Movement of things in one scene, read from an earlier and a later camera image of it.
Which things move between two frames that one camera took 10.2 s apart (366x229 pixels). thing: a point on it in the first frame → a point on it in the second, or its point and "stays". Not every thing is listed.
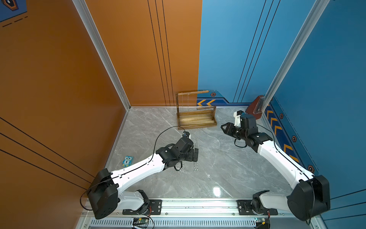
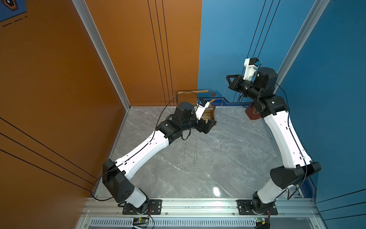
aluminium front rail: [208, 208] stays
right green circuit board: [260, 220] stays
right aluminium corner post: [263, 103] stays
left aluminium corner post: [88, 22] stays
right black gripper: [227, 128] → [238, 81]
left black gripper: [190, 157] → [206, 127]
